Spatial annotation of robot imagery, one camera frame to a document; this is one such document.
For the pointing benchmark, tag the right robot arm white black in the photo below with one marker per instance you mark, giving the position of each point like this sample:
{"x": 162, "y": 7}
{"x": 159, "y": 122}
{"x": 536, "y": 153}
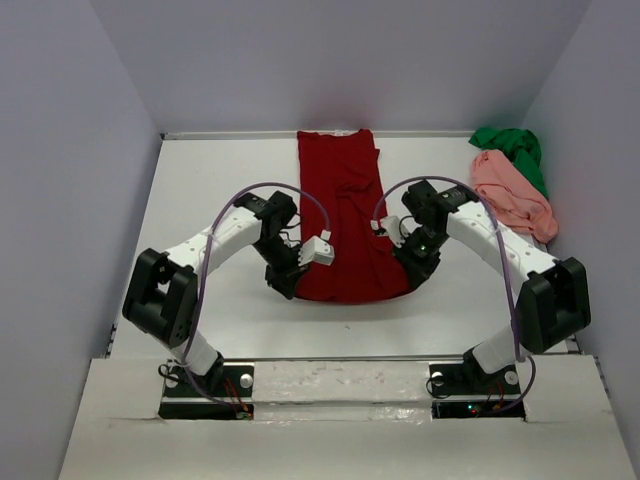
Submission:
{"x": 547, "y": 297}

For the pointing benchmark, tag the pink t shirt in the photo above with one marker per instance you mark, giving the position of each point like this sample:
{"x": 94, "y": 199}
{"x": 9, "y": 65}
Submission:
{"x": 513, "y": 199}

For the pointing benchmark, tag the green t shirt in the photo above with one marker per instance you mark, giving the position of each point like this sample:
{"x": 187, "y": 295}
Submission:
{"x": 520, "y": 146}

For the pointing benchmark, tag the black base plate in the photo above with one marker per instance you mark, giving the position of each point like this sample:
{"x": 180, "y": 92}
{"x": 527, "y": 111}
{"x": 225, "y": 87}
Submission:
{"x": 453, "y": 397}
{"x": 230, "y": 399}

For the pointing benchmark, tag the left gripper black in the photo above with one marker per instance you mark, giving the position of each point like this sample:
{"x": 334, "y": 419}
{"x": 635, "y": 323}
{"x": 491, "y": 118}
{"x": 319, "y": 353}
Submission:
{"x": 284, "y": 281}

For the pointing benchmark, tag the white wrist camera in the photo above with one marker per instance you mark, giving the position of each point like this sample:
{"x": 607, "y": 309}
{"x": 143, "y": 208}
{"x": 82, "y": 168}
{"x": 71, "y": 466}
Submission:
{"x": 391, "y": 227}
{"x": 316, "y": 250}

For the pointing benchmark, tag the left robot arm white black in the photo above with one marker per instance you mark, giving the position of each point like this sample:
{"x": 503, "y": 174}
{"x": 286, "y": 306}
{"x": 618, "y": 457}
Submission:
{"x": 164, "y": 292}

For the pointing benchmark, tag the dark red t shirt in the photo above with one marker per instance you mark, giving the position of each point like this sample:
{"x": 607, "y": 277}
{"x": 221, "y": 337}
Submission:
{"x": 342, "y": 173}

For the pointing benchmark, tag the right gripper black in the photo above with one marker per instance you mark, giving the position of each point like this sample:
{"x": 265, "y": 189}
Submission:
{"x": 417, "y": 271}

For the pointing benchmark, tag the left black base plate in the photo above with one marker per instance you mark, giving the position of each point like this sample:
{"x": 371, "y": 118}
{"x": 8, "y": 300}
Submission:
{"x": 230, "y": 399}

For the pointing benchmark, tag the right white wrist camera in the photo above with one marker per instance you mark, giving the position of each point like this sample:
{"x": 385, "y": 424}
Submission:
{"x": 391, "y": 227}

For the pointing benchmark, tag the metal rail at table front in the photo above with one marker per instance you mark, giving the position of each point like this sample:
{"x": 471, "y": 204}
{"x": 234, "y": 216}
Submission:
{"x": 428, "y": 358}

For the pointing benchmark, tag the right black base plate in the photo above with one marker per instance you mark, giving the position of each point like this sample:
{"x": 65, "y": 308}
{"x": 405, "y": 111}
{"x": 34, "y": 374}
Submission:
{"x": 453, "y": 397}

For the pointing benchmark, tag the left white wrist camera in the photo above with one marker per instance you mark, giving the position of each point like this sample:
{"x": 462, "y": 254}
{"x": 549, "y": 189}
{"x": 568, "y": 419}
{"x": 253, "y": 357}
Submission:
{"x": 316, "y": 250}

